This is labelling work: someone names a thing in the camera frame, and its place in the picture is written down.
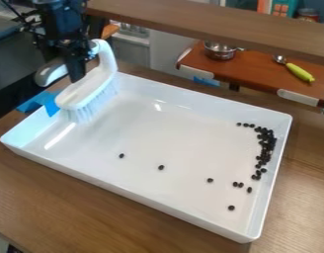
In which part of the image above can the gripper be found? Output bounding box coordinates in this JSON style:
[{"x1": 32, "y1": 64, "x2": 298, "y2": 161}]
[{"x1": 52, "y1": 31, "x2": 101, "y2": 84}]

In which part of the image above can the white brush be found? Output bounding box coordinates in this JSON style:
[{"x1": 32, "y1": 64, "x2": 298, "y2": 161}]
[{"x1": 53, "y1": 38, "x2": 122, "y2": 125}]

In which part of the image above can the pile of black bits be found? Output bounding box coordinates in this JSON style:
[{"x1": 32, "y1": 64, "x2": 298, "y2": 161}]
[{"x1": 234, "y1": 121, "x2": 280, "y2": 196}]

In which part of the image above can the blue tape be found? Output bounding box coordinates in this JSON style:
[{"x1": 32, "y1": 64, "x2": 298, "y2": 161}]
[{"x1": 14, "y1": 90, "x2": 63, "y2": 119}]

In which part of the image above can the white tray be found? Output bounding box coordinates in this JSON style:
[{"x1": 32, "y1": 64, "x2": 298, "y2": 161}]
[{"x1": 0, "y1": 70, "x2": 295, "y2": 245}]

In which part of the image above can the silver pot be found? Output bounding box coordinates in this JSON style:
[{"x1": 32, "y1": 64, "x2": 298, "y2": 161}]
[{"x1": 202, "y1": 40, "x2": 246, "y2": 61}]

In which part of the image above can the wooden shelf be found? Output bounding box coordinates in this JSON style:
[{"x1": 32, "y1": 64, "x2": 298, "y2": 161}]
[{"x1": 85, "y1": 0, "x2": 324, "y2": 68}]

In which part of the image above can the red can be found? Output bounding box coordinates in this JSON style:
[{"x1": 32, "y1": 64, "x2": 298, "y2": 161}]
[{"x1": 294, "y1": 7, "x2": 322, "y2": 24}]

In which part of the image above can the yellow handled spoon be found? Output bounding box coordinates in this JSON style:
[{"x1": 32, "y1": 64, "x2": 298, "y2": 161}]
[{"x1": 271, "y1": 53, "x2": 317, "y2": 84}]

